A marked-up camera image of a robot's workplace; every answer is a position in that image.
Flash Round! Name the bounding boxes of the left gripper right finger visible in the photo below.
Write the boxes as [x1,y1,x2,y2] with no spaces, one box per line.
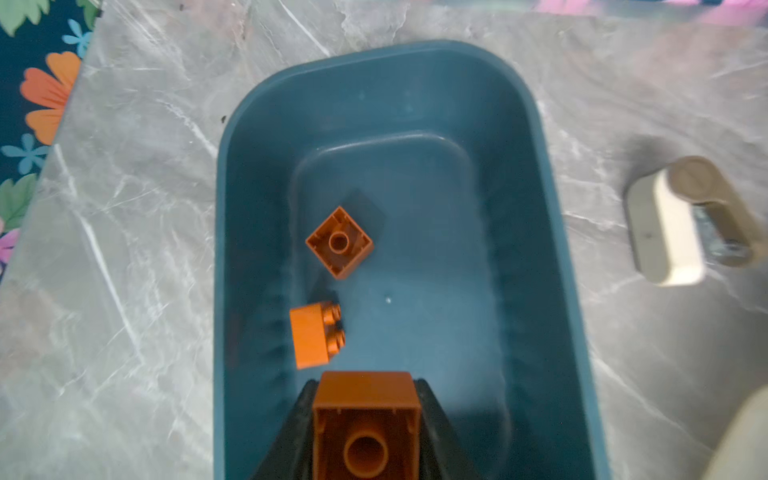
[414,379,480,480]

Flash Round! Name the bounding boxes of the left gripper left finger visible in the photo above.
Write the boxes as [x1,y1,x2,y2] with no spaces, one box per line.
[251,380,319,480]

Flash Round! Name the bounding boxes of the orange lego brick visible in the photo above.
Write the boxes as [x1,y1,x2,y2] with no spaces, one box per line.
[312,371,422,479]
[305,206,374,280]
[289,301,346,370]

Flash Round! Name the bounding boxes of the white rectangular bin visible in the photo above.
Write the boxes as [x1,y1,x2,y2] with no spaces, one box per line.
[702,385,767,480]

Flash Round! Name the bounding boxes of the teal rectangular bin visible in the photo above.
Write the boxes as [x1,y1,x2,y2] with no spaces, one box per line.
[213,41,610,479]

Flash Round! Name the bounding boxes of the small beige metal clip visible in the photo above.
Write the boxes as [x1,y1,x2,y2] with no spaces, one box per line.
[625,156,767,287]

